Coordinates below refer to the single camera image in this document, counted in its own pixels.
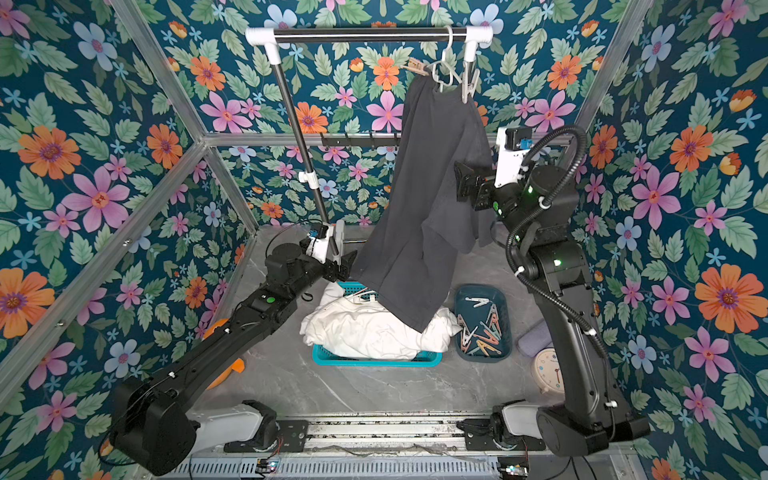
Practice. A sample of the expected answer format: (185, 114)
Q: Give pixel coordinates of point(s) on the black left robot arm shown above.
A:
(153, 422)

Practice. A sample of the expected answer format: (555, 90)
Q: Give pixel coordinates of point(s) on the white garment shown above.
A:
(372, 327)

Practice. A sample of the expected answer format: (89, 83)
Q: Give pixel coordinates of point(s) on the white plastic hanger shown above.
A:
(363, 296)
(443, 72)

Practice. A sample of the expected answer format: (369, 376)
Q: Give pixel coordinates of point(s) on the white steel clothes rack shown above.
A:
(305, 119)

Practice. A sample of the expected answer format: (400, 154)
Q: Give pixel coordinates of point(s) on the black wall hook rail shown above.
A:
(366, 140)

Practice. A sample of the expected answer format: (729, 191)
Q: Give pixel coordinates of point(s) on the dark grey t-shirt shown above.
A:
(410, 257)

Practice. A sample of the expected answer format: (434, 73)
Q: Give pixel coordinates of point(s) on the teal laundry basket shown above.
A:
(378, 359)

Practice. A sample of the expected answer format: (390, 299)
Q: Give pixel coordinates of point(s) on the white clothespin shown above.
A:
(469, 82)

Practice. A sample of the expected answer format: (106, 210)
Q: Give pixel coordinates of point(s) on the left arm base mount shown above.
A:
(288, 436)

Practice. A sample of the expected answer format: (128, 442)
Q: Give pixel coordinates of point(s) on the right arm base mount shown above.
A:
(490, 434)

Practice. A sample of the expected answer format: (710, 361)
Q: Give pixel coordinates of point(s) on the beige round clock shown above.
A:
(547, 373)

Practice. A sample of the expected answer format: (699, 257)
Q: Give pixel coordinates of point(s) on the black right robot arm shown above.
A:
(533, 193)

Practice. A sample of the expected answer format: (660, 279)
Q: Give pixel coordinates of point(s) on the lavender cloth item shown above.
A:
(535, 340)

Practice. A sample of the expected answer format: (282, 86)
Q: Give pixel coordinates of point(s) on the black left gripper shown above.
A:
(342, 268)

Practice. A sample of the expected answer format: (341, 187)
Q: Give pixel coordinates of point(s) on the dark teal clothespin tray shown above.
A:
(482, 313)

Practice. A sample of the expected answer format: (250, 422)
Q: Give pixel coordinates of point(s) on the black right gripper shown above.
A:
(472, 184)

